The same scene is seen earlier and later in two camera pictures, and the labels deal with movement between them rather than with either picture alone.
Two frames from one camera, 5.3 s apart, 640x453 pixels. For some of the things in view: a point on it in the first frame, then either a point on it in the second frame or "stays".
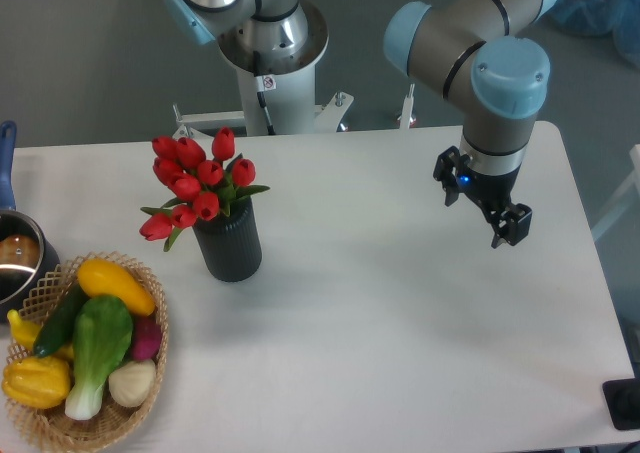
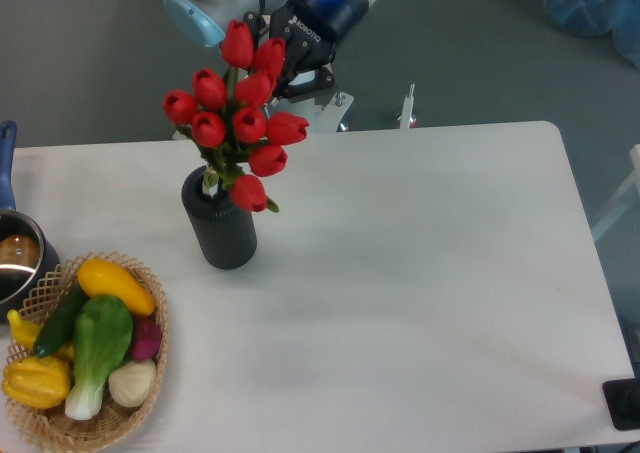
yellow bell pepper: [39, 382] stays
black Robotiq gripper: [490, 192] -> [322, 10]
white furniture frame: [627, 196] stays
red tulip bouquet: [201, 188] -> [227, 122]
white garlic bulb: [130, 383] stays
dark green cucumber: [58, 326] stays
